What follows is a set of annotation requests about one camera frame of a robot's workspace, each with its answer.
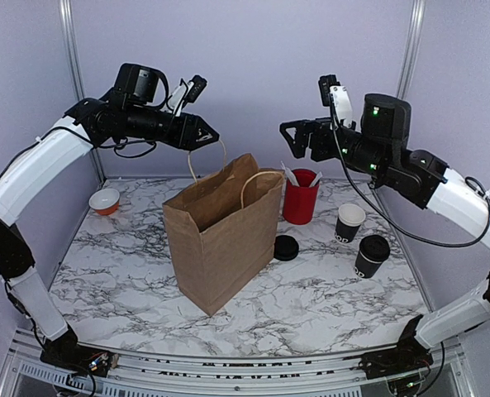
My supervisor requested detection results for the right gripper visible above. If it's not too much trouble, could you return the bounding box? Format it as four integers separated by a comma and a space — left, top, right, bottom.
281, 117, 391, 179

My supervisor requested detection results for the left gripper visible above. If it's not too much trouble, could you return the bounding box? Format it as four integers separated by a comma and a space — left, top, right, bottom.
125, 103, 219, 149

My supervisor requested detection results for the brown paper bag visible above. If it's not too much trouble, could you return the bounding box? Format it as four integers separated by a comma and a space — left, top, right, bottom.
163, 154, 284, 316

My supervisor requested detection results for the black paper coffee cup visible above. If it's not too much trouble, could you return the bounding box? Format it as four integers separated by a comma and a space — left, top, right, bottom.
354, 249, 388, 279

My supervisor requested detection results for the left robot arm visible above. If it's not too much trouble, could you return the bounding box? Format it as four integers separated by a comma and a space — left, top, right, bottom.
0, 63, 219, 376

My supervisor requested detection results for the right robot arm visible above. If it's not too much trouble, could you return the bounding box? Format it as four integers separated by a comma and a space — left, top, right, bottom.
279, 93, 490, 379

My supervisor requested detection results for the white stirrer left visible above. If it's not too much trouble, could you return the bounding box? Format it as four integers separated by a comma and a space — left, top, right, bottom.
281, 161, 299, 187

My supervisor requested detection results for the white stirrer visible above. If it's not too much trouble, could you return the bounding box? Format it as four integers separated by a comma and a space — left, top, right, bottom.
281, 161, 299, 187
309, 171, 322, 188

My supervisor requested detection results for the white stirrer right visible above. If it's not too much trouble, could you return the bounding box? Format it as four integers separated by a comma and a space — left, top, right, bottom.
309, 171, 322, 188

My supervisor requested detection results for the red cylindrical holder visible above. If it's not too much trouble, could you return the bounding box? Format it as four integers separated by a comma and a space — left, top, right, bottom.
283, 169, 320, 225

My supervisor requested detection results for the stacked black paper cup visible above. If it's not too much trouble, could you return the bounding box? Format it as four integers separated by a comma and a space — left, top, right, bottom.
335, 203, 366, 243

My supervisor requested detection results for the orange white bowl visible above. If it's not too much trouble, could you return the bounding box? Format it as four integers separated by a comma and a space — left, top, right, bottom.
88, 188, 120, 216

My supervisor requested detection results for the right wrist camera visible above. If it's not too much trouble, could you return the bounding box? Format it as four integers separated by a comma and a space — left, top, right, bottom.
318, 74, 356, 129

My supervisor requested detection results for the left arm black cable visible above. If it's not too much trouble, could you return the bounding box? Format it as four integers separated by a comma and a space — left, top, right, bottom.
112, 138, 157, 159

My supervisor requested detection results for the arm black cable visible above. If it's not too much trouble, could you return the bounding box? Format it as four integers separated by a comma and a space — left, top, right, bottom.
326, 93, 490, 249
112, 138, 157, 159

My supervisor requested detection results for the right aluminium frame post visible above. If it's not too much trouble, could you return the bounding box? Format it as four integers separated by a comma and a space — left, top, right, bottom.
396, 0, 426, 100

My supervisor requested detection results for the aluminium frame post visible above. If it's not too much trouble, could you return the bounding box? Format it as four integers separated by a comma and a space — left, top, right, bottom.
59, 0, 84, 100
396, 0, 426, 100

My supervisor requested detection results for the left aluminium frame post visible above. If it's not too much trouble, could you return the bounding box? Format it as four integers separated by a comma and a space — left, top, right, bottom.
59, 0, 84, 100

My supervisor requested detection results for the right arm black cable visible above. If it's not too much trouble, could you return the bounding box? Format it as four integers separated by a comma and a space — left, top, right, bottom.
326, 93, 490, 249

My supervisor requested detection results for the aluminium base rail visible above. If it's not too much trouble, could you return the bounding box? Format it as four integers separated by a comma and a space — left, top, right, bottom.
0, 329, 478, 396

